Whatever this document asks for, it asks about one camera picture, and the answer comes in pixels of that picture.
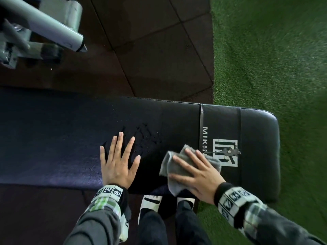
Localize person's right hand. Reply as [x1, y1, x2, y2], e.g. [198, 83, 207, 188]
[168, 148, 227, 205]

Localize person's left hand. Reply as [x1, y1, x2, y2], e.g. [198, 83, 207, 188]
[99, 132, 141, 190]

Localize grey cleaning cloth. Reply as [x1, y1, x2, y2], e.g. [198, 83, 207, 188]
[159, 144, 222, 197]

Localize black padded bench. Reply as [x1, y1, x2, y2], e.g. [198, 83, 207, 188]
[0, 86, 281, 204]

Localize grey gym machine frame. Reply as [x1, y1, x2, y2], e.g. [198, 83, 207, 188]
[0, 0, 88, 70]

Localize person's left forearm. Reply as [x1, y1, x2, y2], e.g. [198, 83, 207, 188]
[63, 196, 128, 245]

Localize person's right forearm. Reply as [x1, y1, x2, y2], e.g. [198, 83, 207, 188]
[243, 202, 327, 245]

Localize person's dark trousers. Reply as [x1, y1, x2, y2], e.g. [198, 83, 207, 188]
[137, 200, 213, 245]

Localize left marker wristband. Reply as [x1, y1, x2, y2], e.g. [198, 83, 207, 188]
[93, 185, 132, 220]

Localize marker wristband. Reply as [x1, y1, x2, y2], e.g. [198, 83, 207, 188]
[214, 182, 264, 229]
[93, 185, 132, 220]

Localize cream foam slipper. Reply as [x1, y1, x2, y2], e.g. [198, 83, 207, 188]
[138, 194, 163, 225]
[176, 197, 196, 211]

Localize right marker wristband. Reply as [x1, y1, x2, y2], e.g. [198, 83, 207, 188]
[214, 182, 264, 229]

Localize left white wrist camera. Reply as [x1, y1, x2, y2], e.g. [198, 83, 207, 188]
[119, 213, 131, 243]

